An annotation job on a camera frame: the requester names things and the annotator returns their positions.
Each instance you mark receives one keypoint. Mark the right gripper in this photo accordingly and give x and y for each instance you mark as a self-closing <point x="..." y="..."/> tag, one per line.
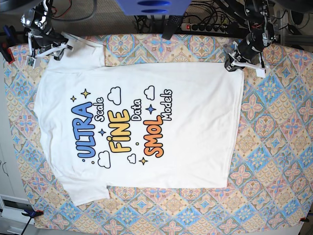
<point x="43" y="45"/>

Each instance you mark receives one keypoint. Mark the orange black table clamp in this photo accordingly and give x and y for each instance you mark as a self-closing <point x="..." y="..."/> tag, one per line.
<point x="32" y="213"/>

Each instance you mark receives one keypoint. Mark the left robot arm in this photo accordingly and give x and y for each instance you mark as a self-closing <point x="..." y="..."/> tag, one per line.
<point x="248" y="53"/>

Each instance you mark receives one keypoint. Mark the white printed T-shirt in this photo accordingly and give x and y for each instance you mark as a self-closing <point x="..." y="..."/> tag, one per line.
<point x="153" y="125"/>

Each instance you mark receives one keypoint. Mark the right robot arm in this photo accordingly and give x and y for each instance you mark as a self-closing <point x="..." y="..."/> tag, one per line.
<point x="38" y="20"/>

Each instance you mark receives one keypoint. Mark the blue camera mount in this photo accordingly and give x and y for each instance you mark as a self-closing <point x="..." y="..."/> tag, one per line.
<point x="153" y="7"/>

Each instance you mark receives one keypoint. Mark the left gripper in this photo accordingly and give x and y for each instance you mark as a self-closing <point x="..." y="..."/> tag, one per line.
<point x="234" y="60"/>

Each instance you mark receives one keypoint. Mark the patterned tile tablecloth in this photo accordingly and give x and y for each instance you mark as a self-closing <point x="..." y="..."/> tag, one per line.
<point x="270" y="183"/>

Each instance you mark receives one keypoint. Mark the black power strip red switch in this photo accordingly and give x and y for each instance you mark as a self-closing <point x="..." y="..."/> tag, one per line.
<point x="204" y="28"/>

